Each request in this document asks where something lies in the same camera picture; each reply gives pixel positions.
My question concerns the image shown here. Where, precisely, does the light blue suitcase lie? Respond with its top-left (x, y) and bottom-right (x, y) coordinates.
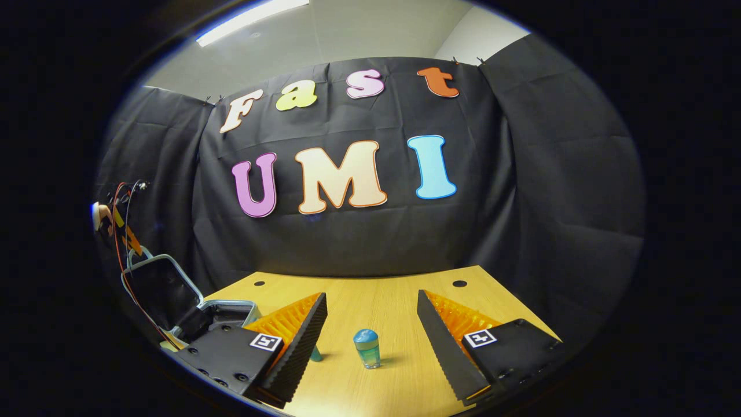
top-left (120, 246), bottom-right (261, 348)

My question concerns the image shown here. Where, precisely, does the ceiling light strip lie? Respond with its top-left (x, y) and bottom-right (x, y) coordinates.
top-left (196, 0), bottom-right (310, 47)

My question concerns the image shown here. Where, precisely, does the black cable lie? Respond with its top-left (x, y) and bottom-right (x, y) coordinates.
top-left (122, 180), bottom-right (145, 273)

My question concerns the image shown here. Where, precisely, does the blue capped clear bottle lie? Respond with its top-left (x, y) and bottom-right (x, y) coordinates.
top-left (353, 328), bottom-right (382, 370)

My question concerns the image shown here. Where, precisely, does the red cable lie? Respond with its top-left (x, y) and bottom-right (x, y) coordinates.
top-left (112, 182), bottom-right (174, 348)

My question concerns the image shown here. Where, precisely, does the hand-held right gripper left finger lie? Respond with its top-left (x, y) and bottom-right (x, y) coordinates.
top-left (174, 292), bottom-right (328, 406)

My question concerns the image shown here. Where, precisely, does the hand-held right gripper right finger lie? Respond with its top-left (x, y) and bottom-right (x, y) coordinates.
top-left (417, 290), bottom-right (565, 406)

